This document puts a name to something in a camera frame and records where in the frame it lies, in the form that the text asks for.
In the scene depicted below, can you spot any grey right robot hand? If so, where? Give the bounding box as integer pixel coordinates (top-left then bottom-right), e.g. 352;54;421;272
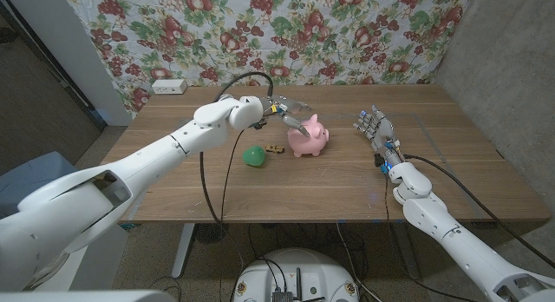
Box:
352;104;405;167

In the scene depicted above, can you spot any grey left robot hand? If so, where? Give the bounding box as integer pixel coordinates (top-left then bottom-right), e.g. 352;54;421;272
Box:
258;95;313;139

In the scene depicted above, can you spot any pink plastic piggy bank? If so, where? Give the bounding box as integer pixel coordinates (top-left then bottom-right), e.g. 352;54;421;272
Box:
287;113;330;158

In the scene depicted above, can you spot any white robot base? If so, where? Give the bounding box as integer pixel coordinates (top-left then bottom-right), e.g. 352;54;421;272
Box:
232;248;360;302

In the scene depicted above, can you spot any green ball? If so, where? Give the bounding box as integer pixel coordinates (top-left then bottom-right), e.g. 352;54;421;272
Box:
242;145;266;167

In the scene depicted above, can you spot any floral fruit print backdrop cloth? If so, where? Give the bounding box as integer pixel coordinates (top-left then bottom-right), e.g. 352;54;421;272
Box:
60;0;476;119

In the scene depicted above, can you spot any white power strip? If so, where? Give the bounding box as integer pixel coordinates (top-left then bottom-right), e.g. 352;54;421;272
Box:
151;78;188;95

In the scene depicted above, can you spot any grey table leg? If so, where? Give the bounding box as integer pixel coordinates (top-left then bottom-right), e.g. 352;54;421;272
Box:
392;222;422;280

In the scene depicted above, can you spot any round black floor fan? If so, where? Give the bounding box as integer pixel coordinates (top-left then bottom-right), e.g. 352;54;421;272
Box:
193;222;230;245

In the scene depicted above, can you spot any white table leg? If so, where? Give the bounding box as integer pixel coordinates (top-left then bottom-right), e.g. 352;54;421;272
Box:
171;222;196;279

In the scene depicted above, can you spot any blue-grey bin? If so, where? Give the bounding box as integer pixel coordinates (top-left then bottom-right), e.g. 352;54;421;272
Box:
0;151;86;219

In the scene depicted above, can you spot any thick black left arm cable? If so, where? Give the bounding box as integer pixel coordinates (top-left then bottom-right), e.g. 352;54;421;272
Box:
198;70;275;233

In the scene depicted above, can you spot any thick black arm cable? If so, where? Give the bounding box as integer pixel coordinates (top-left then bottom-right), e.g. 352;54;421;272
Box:
198;70;275;233
402;153;555;269

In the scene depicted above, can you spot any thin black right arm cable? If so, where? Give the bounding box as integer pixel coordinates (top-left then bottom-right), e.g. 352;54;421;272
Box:
383;171;478;302

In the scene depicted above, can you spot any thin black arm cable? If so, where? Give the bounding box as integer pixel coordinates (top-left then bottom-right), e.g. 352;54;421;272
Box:
383;171;478;302
219;127;246;302

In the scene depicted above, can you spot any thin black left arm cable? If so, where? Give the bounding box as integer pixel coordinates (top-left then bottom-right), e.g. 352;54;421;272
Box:
219;127;246;302

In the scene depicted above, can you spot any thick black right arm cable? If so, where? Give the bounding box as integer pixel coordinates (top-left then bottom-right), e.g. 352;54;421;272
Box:
402;153;555;269

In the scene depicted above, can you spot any grey floor cable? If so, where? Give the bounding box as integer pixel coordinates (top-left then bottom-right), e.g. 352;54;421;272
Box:
336;222;383;302

